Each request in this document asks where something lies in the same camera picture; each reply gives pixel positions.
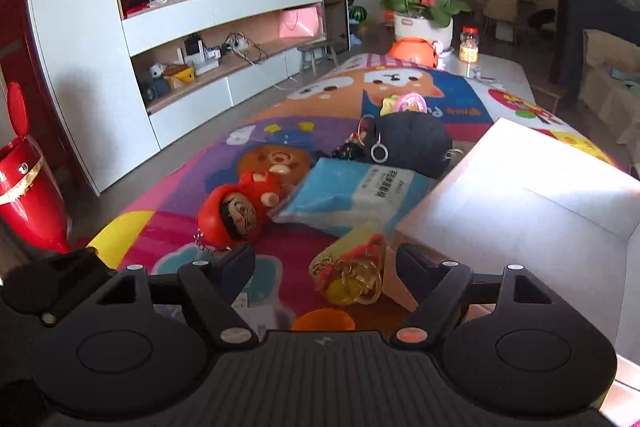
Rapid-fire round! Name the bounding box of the orange round toy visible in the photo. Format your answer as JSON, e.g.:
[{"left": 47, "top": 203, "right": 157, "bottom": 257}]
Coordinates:
[{"left": 388, "top": 37, "right": 439, "bottom": 68}]

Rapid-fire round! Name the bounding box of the small wooden stool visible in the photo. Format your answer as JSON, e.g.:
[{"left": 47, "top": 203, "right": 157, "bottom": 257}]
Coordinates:
[{"left": 297, "top": 39, "right": 340, "bottom": 76}]

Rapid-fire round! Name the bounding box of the colourful cartoon play mat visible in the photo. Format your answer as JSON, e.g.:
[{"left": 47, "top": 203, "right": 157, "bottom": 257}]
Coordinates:
[{"left": 86, "top": 52, "right": 640, "bottom": 427}]

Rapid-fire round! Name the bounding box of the orange plastic toy bowl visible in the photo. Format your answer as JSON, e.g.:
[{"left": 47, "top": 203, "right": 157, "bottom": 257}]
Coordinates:
[{"left": 291, "top": 308, "right": 356, "bottom": 332}]

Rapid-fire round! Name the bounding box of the pink paper bag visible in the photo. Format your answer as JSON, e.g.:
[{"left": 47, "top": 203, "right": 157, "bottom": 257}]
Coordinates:
[{"left": 279, "top": 5, "right": 321, "bottom": 39}]

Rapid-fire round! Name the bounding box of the pink cardboard gift box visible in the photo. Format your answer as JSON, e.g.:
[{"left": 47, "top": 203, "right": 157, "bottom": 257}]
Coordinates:
[{"left": 394, "top": 116, "right": 640, "bottom": 363}]

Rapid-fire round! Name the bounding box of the white tv cabinet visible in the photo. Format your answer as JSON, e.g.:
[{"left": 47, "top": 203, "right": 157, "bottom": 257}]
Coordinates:
[{"left": 26, "top": 0, "right": 323, "bottom": 193}]

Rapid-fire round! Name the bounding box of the beige dining chair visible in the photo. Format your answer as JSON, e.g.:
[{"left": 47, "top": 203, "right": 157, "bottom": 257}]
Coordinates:
[{"left": 483, "top": 0, "right": 518, "bottom": 44}]

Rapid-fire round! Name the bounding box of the blue tissue pack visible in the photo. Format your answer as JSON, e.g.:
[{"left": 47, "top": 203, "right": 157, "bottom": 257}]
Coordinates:
[{"left": 272, "top": 158, "right": 435, "bottom": 237}]

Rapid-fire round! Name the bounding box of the candy jar red lid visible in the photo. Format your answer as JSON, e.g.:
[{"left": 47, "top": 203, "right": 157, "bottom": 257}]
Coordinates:
[{"left": 458, "top": 26, "right": 480, "bottom": 64}]

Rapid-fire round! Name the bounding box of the black pouch with rings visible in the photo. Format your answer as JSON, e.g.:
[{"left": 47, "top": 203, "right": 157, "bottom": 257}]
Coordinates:
[{"left": 332, "top": 112, "right": 464, "bottom": 179}]

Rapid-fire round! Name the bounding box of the red daruma doll toy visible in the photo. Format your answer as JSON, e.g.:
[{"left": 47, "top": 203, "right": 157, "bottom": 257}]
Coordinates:
[{"left": 198, "top": 171, "right": 294, "bottom": 249}]

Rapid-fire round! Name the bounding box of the grey covered sofa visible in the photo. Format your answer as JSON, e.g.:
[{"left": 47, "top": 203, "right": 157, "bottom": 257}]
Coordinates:
[{"left": 579, "top": 29, "right": 639, "bottom": 172}]

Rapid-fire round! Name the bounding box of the yellow gold charm keychain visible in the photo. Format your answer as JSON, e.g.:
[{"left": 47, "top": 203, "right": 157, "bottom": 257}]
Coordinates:
[{"left": 308, "top": 228, "right": 386, "bottom": 307}]

